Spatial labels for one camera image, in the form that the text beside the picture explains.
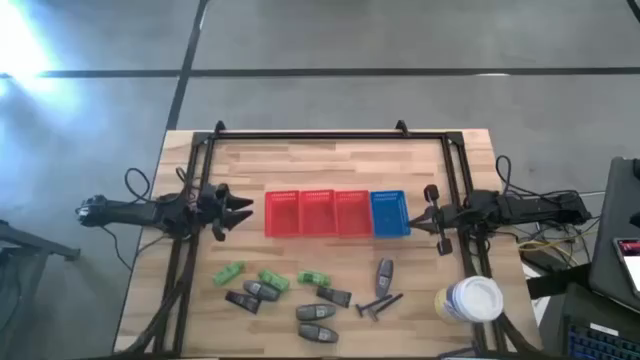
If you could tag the green toiletry pack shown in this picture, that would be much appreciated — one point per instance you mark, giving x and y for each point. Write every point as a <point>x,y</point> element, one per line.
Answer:
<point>274,280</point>
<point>314,278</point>
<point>229,273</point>

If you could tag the black squeeze tube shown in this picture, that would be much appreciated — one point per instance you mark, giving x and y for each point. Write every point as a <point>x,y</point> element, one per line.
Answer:
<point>334,296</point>
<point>242,301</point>

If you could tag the dark disposable razor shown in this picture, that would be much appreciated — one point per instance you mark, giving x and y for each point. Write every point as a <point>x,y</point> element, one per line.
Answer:
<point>387,306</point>

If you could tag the blue lit keyboard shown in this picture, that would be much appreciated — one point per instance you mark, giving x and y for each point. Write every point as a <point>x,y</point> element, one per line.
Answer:
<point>600,345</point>

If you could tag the dark gray laptop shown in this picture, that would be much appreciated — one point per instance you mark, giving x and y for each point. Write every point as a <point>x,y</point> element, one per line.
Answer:
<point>612,220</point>

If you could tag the red plastic basket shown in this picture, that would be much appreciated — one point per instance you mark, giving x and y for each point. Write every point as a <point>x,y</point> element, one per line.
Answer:
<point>318,213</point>
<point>282,214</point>
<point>354,214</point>

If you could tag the blue plastic basket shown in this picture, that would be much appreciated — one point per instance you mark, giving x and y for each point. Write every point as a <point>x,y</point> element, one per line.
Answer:
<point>390,214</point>

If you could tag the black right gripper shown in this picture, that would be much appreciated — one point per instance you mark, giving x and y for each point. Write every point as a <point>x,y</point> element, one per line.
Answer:
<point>444,220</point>

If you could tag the white lidded paper cup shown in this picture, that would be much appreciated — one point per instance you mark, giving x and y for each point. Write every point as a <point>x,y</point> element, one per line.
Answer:
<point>472,299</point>

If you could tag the gray metal stand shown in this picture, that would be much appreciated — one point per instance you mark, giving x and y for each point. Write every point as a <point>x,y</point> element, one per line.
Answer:
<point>35,242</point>

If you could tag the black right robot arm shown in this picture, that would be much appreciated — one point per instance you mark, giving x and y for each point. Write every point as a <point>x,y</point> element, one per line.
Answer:
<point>525,207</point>

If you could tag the blue and silver packet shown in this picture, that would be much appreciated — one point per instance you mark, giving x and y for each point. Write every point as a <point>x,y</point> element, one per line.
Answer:
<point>372,304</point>

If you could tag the black metal rig frame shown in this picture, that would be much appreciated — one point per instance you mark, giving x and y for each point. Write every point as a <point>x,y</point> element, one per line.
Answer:
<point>325,135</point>

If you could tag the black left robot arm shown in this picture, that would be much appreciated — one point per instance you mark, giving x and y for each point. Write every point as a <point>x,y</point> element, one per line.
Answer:
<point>125,214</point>

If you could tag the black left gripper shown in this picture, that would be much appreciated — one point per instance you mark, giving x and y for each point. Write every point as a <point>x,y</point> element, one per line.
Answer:
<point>215,210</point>

